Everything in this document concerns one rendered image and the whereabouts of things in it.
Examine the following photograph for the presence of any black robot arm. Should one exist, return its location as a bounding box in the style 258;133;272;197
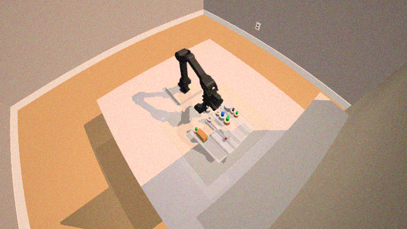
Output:
175;48;224;111

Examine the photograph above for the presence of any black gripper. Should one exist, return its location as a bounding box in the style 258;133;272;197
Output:
194;92;221;114

